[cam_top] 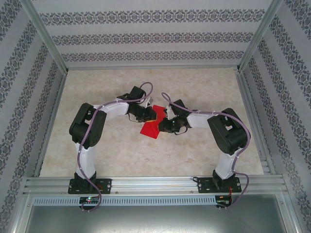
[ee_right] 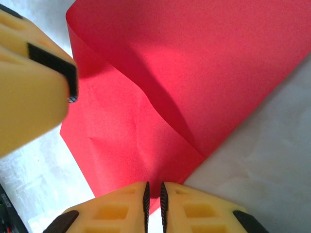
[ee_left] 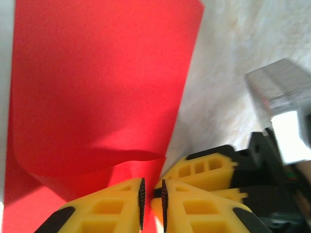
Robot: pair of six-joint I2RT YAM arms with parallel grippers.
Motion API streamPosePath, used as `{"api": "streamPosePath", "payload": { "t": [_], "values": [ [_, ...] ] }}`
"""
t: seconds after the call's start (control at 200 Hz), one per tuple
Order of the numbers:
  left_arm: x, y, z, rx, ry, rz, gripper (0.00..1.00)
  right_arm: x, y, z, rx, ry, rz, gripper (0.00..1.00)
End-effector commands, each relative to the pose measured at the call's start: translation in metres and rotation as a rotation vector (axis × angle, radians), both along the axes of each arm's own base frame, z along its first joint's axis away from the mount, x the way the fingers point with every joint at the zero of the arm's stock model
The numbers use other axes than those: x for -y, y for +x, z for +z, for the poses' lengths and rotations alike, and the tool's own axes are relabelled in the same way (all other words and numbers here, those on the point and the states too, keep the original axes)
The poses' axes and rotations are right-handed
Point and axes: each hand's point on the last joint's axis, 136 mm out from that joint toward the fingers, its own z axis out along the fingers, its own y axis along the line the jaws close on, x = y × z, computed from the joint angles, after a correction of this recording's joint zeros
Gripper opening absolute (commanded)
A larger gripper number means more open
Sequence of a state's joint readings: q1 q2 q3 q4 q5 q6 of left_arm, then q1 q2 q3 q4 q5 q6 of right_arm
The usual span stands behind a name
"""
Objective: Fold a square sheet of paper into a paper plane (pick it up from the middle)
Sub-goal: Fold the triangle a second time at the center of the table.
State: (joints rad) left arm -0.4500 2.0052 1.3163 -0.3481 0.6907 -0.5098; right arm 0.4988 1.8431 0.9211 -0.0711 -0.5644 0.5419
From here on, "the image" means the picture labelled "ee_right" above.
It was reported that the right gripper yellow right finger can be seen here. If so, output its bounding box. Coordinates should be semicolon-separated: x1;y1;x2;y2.
159;181;269;233

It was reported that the red paper sheet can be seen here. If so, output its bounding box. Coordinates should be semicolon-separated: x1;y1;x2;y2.
59;0;311;218

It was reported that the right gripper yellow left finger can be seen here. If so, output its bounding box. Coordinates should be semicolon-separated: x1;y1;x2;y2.
43;181;151;233

